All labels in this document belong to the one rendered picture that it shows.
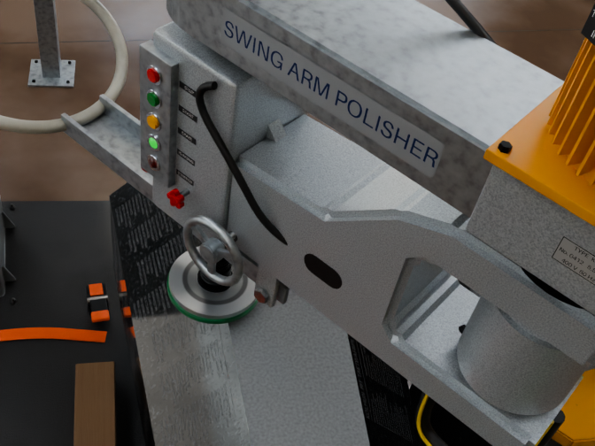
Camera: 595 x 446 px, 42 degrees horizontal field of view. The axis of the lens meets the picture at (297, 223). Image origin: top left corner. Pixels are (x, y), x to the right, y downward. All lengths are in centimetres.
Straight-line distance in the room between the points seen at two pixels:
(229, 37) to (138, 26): 298
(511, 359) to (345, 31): 53
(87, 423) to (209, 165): 125
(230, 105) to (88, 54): 273
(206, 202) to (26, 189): 189
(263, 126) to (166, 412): 77
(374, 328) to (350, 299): 6
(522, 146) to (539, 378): 39
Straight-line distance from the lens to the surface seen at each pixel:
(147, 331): 201
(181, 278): 182
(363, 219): 121
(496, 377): 125
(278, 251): 140
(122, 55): 202
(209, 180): 142
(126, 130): 189
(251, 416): 169
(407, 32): 116
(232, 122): 130
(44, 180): 332
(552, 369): 121
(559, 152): 97
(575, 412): 197
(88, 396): 252
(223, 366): 178
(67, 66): 389
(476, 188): 103
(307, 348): 180
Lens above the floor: 230
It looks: 46 degrees down
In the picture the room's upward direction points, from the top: 11 degrees clockwise
